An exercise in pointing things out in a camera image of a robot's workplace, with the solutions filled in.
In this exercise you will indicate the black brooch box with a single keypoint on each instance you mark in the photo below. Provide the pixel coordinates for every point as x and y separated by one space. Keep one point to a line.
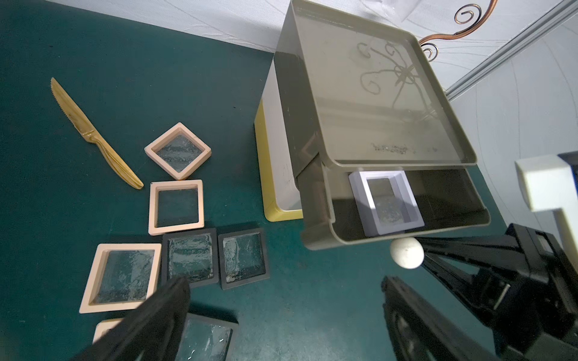
206 338
191 254
243 258

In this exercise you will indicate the yellow plastic knife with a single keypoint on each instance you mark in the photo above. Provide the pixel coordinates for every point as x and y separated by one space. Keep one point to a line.
89 133

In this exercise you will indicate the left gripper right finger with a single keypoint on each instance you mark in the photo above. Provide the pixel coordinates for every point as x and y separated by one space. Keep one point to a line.
419 332

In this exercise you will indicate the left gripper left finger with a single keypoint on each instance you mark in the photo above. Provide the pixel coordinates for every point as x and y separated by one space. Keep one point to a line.
153 331

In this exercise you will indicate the white brooch box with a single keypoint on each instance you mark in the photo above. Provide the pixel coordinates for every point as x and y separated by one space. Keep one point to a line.
385 202

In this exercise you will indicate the pink brooch box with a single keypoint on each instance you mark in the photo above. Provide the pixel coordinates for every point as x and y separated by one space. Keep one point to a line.
103 327
176 206
179 152
122 277

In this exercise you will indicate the three-tier drawer cabinet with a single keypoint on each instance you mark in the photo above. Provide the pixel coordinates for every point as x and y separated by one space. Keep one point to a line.
346 94

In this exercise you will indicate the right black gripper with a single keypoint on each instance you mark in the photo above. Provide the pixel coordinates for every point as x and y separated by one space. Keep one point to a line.
525 284

